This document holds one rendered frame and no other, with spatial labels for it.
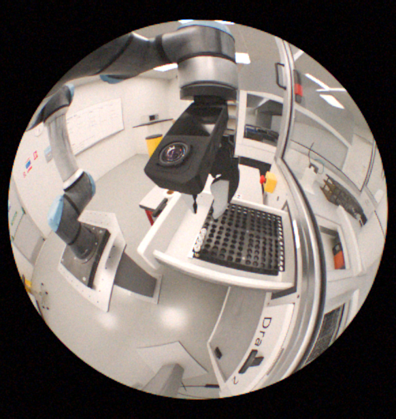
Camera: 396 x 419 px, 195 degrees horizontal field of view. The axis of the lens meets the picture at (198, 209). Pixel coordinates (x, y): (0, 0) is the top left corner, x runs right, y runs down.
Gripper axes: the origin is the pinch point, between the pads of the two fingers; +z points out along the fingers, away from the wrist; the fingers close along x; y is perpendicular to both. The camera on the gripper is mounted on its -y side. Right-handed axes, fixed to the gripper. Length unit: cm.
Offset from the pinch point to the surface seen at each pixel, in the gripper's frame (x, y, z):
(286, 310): -21.1, -14.1, 5.4
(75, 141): 311, 80, -36
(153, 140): 171, 198, 36
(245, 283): -11.9, -8.1, 9.0
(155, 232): 9.2, -4.5, 4.6
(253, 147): -14, 85, 8
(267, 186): -19.1, 33.8, 11.2
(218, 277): -5.8, -8.1, 8.7
